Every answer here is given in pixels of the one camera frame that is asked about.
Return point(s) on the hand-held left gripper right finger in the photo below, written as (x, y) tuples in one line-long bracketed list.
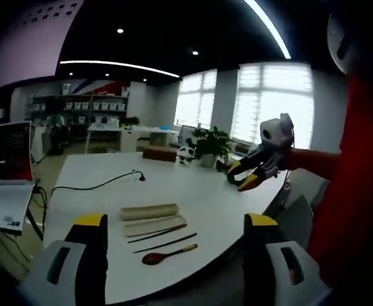
[(269, 255)]

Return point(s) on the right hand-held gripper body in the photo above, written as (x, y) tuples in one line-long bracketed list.
[(277, 143)]

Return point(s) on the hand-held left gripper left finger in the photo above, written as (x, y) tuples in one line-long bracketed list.
[(77, 255)]

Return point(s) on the beige cutlery case base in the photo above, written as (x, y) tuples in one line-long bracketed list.
[(154, 226)]

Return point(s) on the dark chopstick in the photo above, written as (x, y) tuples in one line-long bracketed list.
[(157, 234), (165, 243)]

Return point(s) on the beige cutlery case lid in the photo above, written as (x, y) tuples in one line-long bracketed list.
[(150, 212)]

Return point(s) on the red wooden spoon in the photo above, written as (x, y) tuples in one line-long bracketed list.
[(167, 254)]

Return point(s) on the potted green plant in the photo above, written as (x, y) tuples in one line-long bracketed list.
[(210, 146)]

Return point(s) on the person in red sleeve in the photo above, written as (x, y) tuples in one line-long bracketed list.
[(348, 178)]

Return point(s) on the brown cardboard box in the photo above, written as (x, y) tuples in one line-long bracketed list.
[(159, 153)]

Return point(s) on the white printed paper sheet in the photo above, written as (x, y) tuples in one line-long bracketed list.
[(4, 204)]

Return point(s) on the white chest-worn device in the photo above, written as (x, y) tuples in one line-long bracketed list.
[(340, 44)]

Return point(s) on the white cabinet desk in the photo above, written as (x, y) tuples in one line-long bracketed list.
[(113, 138)]

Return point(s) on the storage shelf with white bins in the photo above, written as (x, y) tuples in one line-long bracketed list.
[(77, 106)]

